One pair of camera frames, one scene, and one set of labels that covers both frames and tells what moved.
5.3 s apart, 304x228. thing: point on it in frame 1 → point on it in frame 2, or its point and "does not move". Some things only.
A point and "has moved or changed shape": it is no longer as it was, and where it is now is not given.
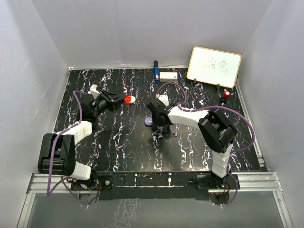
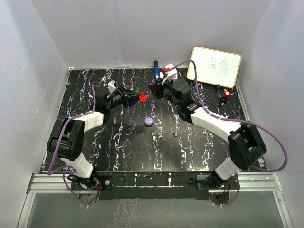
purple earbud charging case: (148, 121) does not move
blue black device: (156, 71) does not move
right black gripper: (156, 123) → (157, 87)
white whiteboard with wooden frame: (213, 67) does not move
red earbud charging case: (127, 99) has moved or changed shape
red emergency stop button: (226, 94) does not move
